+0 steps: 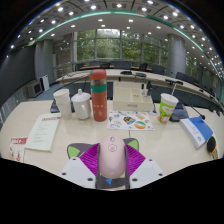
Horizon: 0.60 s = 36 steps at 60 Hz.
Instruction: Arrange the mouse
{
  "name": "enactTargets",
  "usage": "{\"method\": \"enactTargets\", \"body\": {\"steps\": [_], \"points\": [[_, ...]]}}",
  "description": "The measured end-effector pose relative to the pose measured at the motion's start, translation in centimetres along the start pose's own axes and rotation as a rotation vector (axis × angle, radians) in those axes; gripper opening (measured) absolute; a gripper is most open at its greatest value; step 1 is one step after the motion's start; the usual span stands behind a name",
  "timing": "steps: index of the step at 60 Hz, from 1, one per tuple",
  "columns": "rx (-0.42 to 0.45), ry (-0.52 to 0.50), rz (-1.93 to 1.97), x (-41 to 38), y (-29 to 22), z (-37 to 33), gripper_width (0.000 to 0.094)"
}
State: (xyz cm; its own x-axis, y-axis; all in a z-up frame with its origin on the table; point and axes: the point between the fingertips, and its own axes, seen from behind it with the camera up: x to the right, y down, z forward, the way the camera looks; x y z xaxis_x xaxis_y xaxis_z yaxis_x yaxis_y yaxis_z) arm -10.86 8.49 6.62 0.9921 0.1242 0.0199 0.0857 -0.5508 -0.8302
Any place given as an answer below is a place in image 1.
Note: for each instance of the white cardboard box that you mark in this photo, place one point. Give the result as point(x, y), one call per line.
point(131, 100)

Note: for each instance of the red bottle with green band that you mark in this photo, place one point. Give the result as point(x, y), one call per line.
point(98, 100)

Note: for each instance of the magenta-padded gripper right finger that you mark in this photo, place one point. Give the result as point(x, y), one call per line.
point(146, 171)

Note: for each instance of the black handheld microphone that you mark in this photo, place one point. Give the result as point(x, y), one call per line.
point(212, 146)

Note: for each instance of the group of ceiling lights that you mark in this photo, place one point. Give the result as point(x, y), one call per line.
point(130, 20)

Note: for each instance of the white lidded mug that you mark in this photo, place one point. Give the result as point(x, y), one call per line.
point(81, 106)

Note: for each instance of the blue and white book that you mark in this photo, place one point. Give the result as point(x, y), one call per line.
point(197, 130)

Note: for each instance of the paper drink cup with straw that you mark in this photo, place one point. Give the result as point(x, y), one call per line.
point(165, 110)

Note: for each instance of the pink computer mouse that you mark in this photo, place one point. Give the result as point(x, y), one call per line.
point(112, 156)

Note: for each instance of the red and white booklet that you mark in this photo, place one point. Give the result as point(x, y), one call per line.
point(18, 148)

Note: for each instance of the white printed paper sheet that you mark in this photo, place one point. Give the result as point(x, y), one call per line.
point(43, 131)

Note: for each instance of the colourful sticker sheet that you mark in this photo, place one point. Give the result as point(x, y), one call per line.
point(130, 120)

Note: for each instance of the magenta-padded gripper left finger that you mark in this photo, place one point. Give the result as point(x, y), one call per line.
point(75, 171)

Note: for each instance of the group of dark office chairs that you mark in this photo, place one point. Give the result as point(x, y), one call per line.
point(156, 69)

